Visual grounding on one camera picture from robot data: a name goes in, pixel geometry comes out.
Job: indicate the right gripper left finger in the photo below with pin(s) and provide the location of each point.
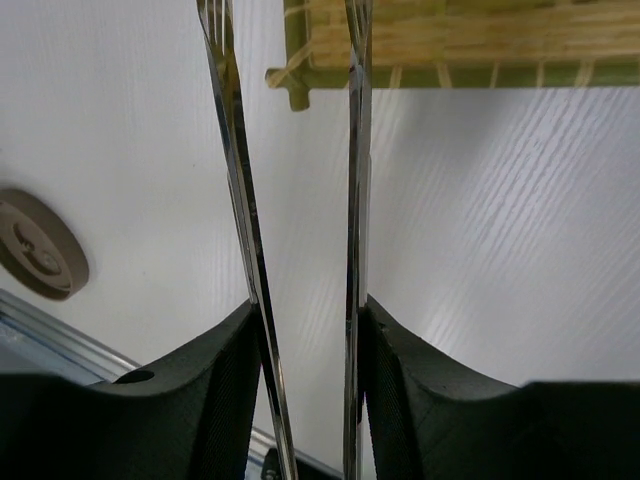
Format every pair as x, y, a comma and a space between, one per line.
150, 415

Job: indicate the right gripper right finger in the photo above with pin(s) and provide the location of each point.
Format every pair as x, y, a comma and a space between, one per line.
432, 417

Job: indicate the beige round lid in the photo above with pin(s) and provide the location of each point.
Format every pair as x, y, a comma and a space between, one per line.
38, 249

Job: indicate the metal tongs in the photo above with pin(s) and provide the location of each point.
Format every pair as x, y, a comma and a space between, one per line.
217, 27

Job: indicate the bamboo mat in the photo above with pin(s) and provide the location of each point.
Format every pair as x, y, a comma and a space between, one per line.
460, 45

